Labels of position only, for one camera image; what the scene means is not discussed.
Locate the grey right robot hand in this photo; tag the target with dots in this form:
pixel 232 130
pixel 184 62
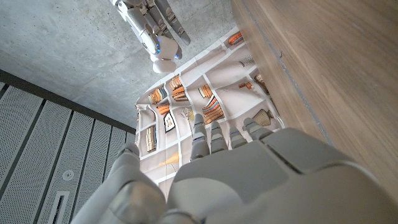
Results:
pixel 155 21

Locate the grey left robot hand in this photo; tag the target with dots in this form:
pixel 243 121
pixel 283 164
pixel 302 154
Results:
pixel 248 180

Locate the printed bookshelf backdrop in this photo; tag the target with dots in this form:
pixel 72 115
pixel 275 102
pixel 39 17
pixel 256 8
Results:
pixel 202 102

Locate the round white ceiling sensor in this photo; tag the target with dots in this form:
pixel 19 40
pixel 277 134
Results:
pixel 68 175

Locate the white ceiling vent slot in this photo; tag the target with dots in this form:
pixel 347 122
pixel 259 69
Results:
pixel 59 207

